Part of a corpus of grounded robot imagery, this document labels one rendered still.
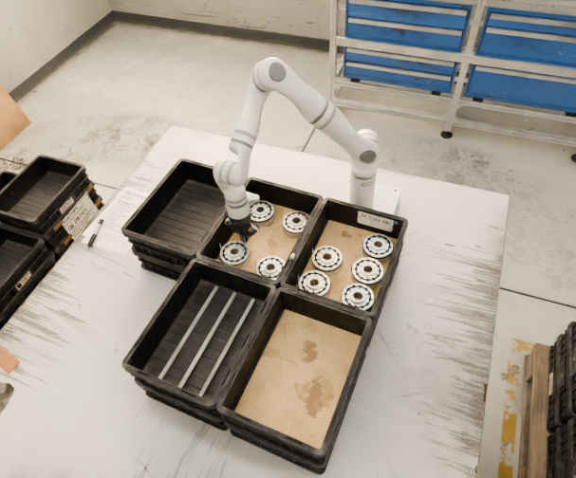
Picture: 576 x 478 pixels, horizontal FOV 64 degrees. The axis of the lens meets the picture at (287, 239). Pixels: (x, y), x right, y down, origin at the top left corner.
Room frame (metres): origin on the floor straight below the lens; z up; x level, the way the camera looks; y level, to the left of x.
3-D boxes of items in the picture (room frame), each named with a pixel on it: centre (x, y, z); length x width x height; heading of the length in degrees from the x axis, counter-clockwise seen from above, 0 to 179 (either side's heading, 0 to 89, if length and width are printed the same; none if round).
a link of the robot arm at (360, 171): (1.22, -0.30, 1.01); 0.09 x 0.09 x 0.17; 85
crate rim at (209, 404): (0.66, 0.27, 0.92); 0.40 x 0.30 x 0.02; 152
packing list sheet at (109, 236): (1.31, 0.67, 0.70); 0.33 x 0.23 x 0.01; 155
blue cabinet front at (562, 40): (2.31, -1.53, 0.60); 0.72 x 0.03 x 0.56; 65
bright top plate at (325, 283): (0.80, -0.07, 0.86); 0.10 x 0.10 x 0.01
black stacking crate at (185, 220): (1.15, 0.35, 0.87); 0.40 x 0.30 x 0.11; 152
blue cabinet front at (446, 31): (2.65, -0.80, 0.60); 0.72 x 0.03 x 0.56; 65
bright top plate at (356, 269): (0.83, -0.25, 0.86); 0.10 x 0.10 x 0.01
